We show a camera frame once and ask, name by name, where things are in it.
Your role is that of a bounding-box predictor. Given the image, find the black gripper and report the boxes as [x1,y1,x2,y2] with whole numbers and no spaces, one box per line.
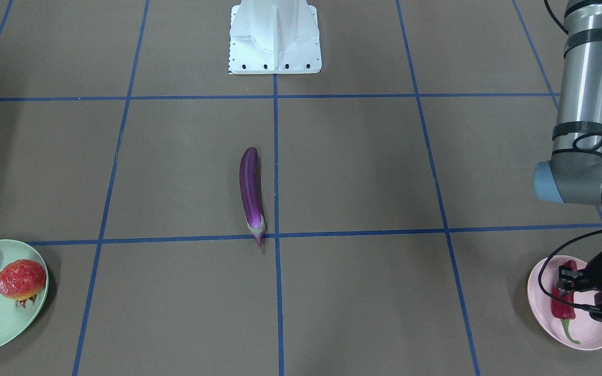
[556,261,602,330]

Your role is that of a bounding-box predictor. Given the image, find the red chili pepper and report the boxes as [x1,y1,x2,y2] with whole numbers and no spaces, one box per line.
[549,260,581,345]

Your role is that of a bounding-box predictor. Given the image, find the purple eggplant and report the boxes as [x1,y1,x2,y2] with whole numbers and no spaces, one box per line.
[239,147,266,247]

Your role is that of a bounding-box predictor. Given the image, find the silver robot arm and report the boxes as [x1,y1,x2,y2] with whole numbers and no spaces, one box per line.
[534,1,602,323]

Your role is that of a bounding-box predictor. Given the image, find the pink plate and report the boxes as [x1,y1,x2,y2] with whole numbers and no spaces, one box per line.
[526,255,602,351]

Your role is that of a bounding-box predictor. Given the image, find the blue tape grid lines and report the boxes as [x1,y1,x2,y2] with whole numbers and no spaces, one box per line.
[0,1,602,375]

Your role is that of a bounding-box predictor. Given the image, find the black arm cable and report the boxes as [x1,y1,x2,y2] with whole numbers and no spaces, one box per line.
[537,0,602,314]

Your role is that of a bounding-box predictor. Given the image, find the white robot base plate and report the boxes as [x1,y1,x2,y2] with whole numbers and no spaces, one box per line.
[228,1,322,75]

